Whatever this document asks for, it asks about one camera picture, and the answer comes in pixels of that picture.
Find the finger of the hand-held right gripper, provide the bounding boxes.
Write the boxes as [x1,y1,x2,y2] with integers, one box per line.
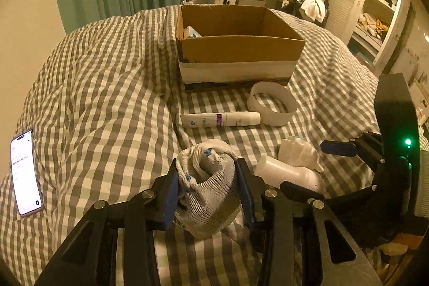
[279,180,378,206]
[319,129,387,168]

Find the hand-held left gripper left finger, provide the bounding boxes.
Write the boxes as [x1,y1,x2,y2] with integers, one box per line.
[34,157,184,286]

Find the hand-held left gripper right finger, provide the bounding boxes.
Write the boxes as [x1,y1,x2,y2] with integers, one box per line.
[235,157,383,286]

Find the grey mesh cloth bundle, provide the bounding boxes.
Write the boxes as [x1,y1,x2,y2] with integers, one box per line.
[172,139,242,239]

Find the cardboard box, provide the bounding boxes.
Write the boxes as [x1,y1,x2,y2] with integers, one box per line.
[175,4,306,93]

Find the white plastic bottle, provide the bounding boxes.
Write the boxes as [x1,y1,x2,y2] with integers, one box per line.
[253,155,326,194]

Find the white crumpled plastic item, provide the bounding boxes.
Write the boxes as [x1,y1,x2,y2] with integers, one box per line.
[278,136,325,173]

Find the white tube with purple band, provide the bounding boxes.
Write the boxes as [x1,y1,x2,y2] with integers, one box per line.
[180,111,261,128]

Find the pile of folded clothes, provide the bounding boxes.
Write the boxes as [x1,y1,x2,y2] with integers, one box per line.
[357,13,391,38]

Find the grey checked blanket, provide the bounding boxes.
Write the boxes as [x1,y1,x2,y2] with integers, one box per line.
[0,3,403,286]

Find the white garment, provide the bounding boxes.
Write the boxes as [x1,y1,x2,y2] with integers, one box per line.
[299,0,327,23]

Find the smartphone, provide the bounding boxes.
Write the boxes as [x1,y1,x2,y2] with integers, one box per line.
[9,129,45,218]

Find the small pale packet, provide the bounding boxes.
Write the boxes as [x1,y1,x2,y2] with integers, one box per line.
[184,25,202,39]

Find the white tape ring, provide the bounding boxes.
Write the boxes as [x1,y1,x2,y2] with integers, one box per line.
[247,81,297,126]

